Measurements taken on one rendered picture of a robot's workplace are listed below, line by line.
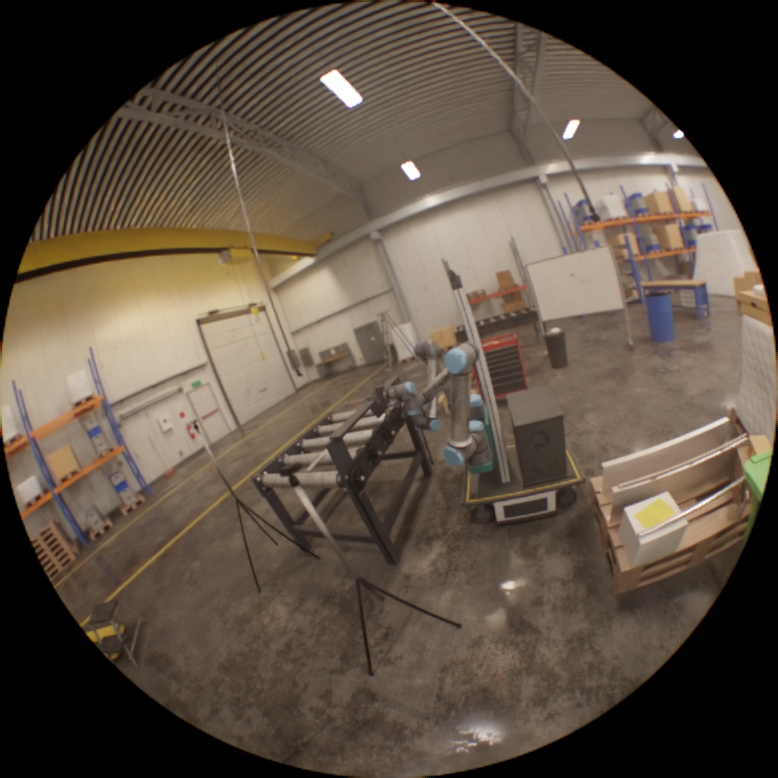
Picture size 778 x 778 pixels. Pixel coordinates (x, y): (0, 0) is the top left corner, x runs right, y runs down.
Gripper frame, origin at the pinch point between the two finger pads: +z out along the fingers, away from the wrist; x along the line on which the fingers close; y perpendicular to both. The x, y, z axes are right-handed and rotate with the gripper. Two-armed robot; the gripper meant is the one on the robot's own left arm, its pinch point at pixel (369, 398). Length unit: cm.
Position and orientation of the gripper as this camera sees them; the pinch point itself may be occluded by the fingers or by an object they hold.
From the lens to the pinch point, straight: 189.4
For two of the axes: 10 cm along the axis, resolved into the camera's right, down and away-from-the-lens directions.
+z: -8.8, 2.2, 4.2
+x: 3.4, 9.1, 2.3
